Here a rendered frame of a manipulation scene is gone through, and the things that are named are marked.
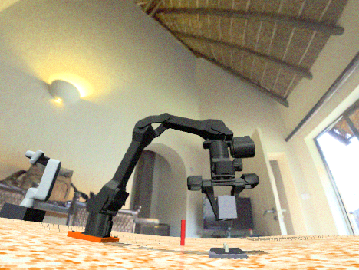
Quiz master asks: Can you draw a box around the red peg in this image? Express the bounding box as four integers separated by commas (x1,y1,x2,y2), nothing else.
180,220,186,246

